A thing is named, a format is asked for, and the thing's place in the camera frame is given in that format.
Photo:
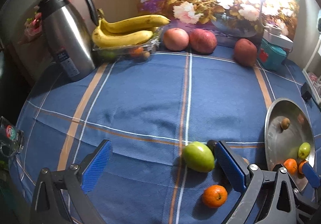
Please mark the stainless steel thermos jug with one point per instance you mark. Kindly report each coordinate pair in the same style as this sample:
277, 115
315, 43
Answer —
67, 36

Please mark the large steel bowl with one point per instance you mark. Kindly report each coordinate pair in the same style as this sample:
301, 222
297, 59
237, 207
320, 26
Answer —
281, 145

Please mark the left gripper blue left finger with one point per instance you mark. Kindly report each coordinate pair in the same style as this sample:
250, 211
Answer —
48, 205

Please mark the black power adapter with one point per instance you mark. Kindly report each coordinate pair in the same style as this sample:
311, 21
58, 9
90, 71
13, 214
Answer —
305, 91

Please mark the pink apple left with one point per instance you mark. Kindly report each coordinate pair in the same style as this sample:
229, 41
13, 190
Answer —
176, 39

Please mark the red apple middle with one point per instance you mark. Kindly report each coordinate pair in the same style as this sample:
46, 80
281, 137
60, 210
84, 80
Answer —
202, 41

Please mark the green apple in bowl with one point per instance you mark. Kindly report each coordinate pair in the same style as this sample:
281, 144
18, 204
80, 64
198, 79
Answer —
304, 150

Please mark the blue plaid tablecloth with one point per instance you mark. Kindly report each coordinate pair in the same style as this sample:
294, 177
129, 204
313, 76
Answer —
150, 111

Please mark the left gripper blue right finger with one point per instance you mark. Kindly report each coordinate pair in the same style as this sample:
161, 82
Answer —
267, 193

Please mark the dark red apple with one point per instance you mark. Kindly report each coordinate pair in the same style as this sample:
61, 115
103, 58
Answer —
245, 52

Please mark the orange mandarin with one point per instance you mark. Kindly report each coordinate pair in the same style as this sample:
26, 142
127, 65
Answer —
291, 166
214, 196

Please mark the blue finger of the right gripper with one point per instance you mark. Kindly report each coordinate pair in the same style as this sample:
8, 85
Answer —
311, 175

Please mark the green apple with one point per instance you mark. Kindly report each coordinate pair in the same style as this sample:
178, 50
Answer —
198, 157
304, 150

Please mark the dark plum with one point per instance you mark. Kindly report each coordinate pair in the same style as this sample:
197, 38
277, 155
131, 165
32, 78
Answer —
211, 144

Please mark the clear plastic fruit tray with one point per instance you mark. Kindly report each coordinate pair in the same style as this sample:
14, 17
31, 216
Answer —
140, 52

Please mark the teal plastic box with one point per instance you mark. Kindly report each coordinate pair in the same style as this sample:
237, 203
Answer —
271, 56

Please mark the yellow banana bunch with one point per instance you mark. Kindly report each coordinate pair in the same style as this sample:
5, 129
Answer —
127, 32

